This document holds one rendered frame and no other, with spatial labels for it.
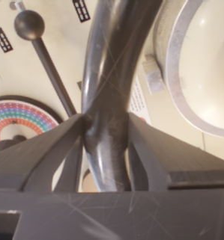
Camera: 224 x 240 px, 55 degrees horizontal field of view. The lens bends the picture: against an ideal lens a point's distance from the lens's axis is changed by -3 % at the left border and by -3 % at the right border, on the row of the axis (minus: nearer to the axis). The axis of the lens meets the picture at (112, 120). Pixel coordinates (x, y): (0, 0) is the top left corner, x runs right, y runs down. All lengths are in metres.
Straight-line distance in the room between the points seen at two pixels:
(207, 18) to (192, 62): 0.04
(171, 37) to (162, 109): 0.18
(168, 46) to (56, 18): 0.16
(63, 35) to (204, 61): 0.19
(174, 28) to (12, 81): 0.26
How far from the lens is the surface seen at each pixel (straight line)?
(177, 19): 0.24
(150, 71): 0.27
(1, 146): 0.38
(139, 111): 0.38
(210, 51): 0.24
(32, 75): 0.37
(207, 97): 0.26
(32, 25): 0.27
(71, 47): 0.34
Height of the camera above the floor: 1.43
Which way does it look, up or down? 10 degrees up
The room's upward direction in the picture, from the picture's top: 106 degrees counter-clockwise
